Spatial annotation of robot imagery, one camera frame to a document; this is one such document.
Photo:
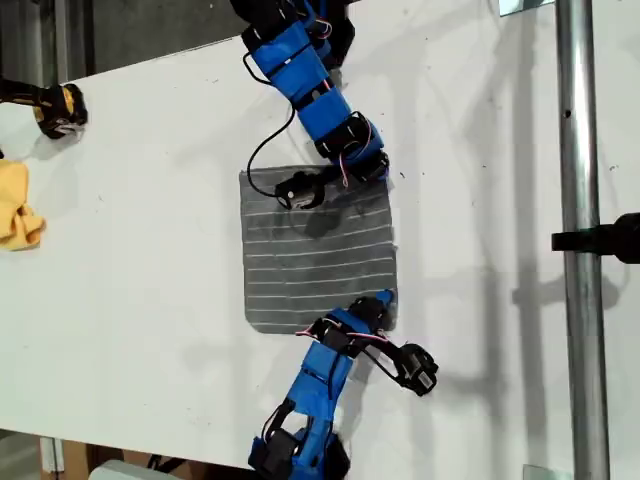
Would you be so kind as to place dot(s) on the grey striped towel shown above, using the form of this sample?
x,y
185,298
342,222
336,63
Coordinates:
x,y
300,270

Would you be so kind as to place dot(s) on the black clamp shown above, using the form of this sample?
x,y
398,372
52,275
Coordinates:
x,y
600,239

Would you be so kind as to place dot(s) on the white box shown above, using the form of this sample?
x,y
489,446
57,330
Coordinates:
x,y
130,471

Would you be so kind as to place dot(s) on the black yellow power tool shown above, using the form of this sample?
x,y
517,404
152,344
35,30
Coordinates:
x,y
60,110

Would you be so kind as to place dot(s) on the yellow cloth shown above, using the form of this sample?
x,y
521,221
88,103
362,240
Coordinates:
x,y
15,210

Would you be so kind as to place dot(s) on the black camera stalk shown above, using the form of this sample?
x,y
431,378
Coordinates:
x,y
335,179
395,352

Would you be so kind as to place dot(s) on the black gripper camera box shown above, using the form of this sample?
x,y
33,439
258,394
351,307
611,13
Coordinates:
x,y
297,190
419,370

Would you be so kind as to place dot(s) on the steel post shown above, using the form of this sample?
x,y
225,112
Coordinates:
x,y
580,150

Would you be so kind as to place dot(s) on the clear plate with bracket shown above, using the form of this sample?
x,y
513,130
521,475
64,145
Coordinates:
x,y
520,5

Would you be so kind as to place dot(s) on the white metal bracket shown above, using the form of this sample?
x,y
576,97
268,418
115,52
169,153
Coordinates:
x,y
51,455

